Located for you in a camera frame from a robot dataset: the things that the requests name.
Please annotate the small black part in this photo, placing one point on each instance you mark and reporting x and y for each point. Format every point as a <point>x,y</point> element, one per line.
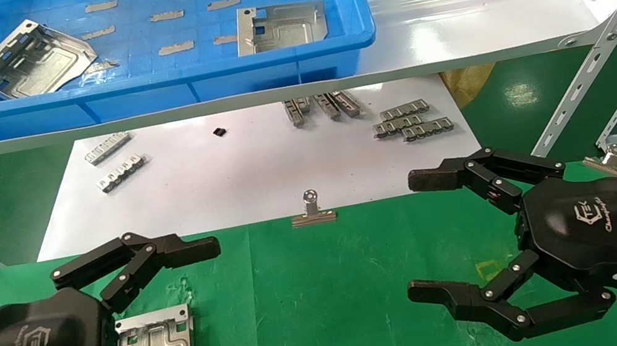
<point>219,131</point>

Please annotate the blue plastic tray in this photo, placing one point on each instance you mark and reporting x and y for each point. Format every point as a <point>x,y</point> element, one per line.
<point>145,97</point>

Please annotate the green table cloth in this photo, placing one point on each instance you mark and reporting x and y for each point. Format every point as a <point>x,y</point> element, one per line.
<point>329,295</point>

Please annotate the white sheet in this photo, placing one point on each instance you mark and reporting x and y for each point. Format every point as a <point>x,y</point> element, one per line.
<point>252,176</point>

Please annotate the small metal clip strip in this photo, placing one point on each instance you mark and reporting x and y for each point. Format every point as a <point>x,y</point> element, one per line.
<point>403,110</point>
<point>107,147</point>
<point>397,125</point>
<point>327,106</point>
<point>121,172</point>
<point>347,102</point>
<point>293,113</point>
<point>427,128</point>
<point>304,103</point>

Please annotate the silver binder clip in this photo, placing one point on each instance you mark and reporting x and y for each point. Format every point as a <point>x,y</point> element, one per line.
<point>313,216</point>
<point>611,155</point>

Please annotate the white metal shelf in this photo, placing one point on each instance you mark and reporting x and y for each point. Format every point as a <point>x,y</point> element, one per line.
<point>479,31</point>

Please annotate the flat sheet metal bracket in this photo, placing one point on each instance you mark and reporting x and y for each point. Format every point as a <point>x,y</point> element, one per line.
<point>284,30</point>

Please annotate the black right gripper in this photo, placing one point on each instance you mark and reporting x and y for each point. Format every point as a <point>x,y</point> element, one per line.
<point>593,225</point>

